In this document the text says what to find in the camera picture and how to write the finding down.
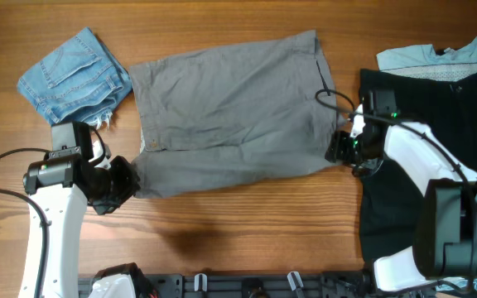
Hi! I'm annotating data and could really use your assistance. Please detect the grey shorts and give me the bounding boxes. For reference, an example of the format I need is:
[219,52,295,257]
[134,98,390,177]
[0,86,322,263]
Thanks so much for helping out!
[129,31,342,199]

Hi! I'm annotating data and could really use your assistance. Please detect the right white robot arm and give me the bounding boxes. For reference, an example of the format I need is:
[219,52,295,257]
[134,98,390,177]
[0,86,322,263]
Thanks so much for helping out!
[325,120,477,294]

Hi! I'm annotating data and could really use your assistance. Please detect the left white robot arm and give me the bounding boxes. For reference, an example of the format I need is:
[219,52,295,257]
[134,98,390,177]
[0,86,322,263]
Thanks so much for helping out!
[18,154,139,297]

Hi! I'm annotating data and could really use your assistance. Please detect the black shorts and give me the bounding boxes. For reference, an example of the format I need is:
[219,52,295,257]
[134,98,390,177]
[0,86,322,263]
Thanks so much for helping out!
[359,69,477,261]

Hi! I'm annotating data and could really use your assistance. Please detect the folded blue denim shorts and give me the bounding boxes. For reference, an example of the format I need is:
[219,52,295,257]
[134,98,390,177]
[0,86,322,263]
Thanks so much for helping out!
[17,27,132,127]

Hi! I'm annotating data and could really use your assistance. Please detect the light blue shirt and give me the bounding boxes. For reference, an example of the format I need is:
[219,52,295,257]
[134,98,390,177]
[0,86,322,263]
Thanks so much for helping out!
[376,37,477,81]

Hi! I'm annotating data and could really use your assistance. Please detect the black mounting rail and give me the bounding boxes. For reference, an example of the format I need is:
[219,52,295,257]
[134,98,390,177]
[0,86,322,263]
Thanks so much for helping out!
[76,271,438,298]

